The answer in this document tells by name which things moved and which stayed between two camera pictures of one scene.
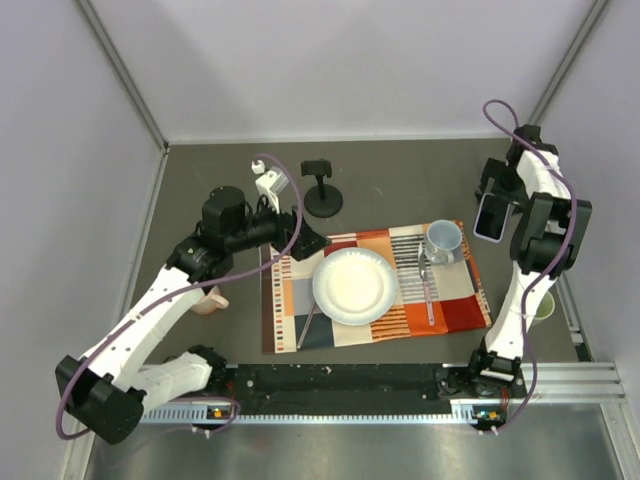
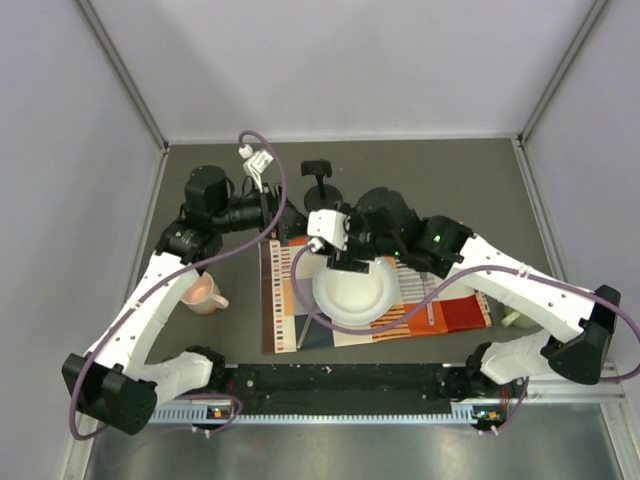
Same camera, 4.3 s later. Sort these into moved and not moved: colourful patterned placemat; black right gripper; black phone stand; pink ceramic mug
Moved: black right gripper
Not moved: pink ceramic mug; black phone stand; colourful patterned placemat
